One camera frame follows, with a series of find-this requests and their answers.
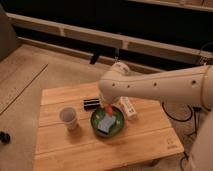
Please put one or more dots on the blue grey sponge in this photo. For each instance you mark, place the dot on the blue grey sponge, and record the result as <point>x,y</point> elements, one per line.
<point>105,124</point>

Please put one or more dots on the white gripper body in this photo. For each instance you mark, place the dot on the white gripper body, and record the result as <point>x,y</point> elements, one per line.
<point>107,100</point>

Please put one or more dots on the green bowl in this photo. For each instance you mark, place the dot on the green bowl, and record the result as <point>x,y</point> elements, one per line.
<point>99,114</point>

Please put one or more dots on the black clip on rail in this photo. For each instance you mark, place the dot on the black clip on rail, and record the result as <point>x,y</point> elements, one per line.
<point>94,58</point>

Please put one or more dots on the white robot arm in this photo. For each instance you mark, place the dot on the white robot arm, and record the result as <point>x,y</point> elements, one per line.
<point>191,86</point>

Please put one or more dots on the wooden table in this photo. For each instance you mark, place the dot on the wooden table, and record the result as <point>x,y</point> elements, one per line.
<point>147,137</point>

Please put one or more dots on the orange pepper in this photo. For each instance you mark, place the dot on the orange pepper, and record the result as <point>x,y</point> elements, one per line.
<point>109,110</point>

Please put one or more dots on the white bottle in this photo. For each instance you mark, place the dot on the white bottle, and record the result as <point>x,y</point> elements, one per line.
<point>128,108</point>

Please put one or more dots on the black striped block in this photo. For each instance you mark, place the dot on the black striped block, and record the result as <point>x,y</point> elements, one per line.
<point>89,104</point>

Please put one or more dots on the black object on floor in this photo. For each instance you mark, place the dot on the black object on floor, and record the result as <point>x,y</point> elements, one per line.
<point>4,137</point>

